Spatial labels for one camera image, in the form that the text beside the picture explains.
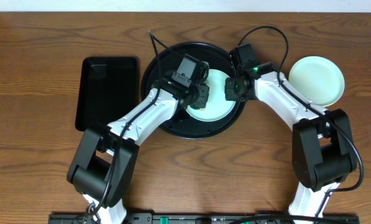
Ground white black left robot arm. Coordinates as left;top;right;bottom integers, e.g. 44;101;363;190
66;81;209;223

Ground black round tray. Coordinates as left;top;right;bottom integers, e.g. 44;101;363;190
140;42;245;139

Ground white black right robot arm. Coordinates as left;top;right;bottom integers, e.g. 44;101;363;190
225;62;361;218

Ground black rectangular tray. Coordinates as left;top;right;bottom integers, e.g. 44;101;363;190
75;57;139;131

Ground light blue plate top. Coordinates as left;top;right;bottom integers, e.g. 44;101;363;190
186;69;236;122

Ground light blue plate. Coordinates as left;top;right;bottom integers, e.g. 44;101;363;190
186;69;236;122
289;56;345;106

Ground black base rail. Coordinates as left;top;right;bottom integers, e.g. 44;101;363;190
48;213;360;224

